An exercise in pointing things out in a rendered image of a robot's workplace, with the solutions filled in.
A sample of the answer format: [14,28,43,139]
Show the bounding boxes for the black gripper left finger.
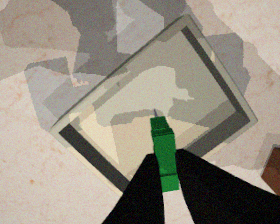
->
[101,153,165,224]

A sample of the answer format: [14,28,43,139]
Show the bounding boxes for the grey shallow square tray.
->
[49,14,259,197]

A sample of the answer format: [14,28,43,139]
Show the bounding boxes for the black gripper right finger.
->
[175,148,280,224]

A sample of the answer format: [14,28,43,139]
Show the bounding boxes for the small orange block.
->
[260,147,280,197]

